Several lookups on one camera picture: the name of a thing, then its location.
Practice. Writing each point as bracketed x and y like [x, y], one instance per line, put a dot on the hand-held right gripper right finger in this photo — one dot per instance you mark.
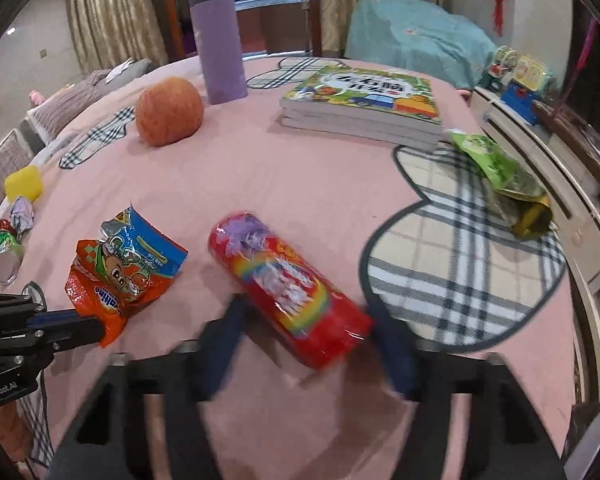
[397, 360]

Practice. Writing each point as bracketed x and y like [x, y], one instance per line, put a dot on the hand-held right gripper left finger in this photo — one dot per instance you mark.
[225, 345]

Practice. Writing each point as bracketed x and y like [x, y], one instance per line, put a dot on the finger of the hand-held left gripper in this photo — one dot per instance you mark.
[75, 335]
[55, 318]

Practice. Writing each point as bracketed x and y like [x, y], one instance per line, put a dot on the orange and blue snack packet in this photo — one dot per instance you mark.
[125, 280]

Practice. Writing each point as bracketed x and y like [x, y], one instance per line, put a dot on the red cylindrical snack packet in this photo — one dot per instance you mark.
[290, 290]

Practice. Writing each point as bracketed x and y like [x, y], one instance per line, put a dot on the black bin with white rim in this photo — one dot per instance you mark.
[585, 437]

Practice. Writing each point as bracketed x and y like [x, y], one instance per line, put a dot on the crumpled grey purple wrapper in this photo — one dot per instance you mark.
[22, 214]

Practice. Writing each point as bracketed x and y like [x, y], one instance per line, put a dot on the yellow sponge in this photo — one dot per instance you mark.
[24, 185]

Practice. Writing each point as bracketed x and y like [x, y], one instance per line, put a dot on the pink checked tablecloth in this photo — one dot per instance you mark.
[305, 185]

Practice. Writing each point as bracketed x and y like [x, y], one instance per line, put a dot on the grey sofa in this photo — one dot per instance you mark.
[65, 105]

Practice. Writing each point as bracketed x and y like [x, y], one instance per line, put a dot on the green snack packet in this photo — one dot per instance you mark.
[505, 175]

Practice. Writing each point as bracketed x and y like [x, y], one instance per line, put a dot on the red apple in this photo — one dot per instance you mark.
[170, 112]

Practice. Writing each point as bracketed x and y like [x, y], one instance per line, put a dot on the white television cabinet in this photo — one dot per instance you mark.
[545, 170]

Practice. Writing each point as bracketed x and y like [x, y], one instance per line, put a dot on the stack of picture books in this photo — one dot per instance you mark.
[365, 97]

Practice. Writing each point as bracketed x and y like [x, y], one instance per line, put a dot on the purple thermos bottle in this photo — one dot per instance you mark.
[220, 45]

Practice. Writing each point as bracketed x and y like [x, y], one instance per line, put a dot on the yellow blue toy cash register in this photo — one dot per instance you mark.
[527, 85]

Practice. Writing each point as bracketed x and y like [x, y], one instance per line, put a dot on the small green dome toy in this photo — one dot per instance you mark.
[500, 67]

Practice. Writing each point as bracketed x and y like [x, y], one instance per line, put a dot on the teal floral cloth cover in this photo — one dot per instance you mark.
[415, 35]

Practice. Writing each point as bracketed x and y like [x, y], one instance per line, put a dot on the magenta rod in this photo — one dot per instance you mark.
[587, 45]

